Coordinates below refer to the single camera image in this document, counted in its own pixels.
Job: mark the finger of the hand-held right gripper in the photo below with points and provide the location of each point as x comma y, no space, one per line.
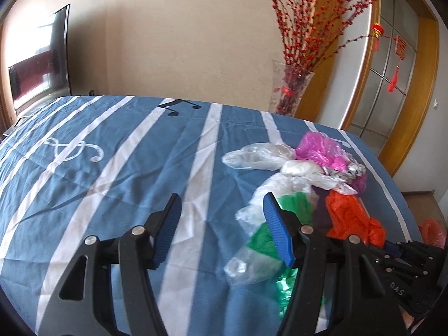
392,248

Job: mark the wooden framed glass door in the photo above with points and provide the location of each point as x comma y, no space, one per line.
420,94

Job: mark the red wastebasket liner bag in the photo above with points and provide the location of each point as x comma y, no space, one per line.
432,231

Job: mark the pink plastic bag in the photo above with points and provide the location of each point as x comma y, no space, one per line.
318,147

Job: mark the opaque white plastic bag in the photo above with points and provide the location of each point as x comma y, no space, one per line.
301,168

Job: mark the clear glass vase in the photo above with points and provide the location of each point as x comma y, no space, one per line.
290,91

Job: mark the green plastic bag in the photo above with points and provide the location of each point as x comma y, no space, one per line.
262,241

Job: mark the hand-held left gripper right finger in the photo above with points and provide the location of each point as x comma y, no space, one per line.
280,231

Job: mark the small crumpled clear plastic bag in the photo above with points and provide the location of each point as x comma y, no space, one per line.
241,266

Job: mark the black flat screen television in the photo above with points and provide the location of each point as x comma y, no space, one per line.
38,70

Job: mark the small red lantern ornament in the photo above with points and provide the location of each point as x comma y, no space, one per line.
377,29

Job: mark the black white printed wrapper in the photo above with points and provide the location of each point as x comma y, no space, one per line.
353,171

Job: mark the blue white striped tablecloth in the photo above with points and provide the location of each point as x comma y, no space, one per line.
105,182

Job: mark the orange-red plastic bag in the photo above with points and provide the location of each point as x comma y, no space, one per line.
346,213

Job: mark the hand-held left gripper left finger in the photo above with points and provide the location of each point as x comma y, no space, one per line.
168,231

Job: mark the red tasselled hanging ornament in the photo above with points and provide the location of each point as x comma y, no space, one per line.
400,47

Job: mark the wooden archway trim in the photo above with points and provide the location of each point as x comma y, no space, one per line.
357,84

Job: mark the large translucent white plastic bag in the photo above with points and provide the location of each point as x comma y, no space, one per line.
276,189

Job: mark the purple plastic bag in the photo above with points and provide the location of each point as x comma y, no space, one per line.
359,182

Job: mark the red berry branches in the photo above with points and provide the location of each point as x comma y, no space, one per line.
301,42

